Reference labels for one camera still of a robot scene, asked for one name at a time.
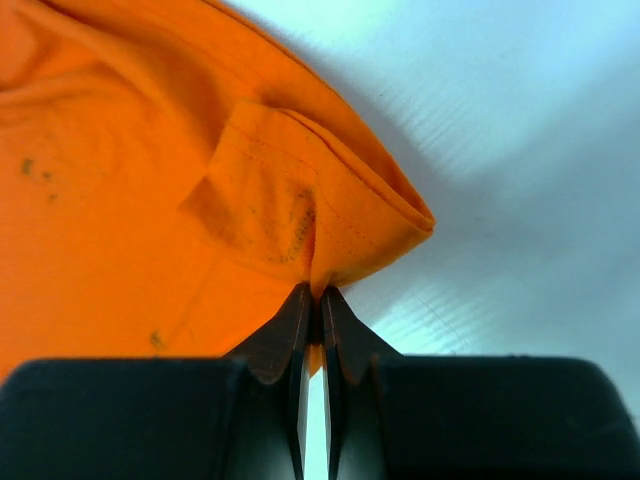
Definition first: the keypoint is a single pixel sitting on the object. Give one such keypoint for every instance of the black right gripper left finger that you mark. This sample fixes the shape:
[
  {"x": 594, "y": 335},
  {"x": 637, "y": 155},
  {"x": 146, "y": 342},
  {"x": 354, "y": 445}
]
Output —
[{"x": 239, "y": 416}]

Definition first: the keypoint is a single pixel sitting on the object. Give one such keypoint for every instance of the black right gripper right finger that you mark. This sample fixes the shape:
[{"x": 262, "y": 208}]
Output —
[{"x": 396, "y": 416}]

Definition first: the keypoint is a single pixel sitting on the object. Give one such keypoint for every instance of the orange t-shirt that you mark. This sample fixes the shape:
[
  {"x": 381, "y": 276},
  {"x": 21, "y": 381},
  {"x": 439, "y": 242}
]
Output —
[{"x": 169, "y": 172}]

